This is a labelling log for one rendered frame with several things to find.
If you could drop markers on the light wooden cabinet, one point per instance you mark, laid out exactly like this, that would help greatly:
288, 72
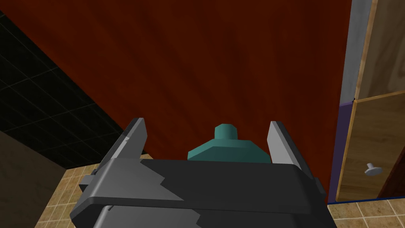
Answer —
373, 110

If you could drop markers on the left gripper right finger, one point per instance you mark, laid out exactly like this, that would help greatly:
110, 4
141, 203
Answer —
280, 145

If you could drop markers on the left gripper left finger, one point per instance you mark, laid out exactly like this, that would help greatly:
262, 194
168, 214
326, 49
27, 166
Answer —
133, 139

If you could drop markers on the grey cabinet knob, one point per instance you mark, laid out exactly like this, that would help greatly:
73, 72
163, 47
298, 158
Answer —
373, 170

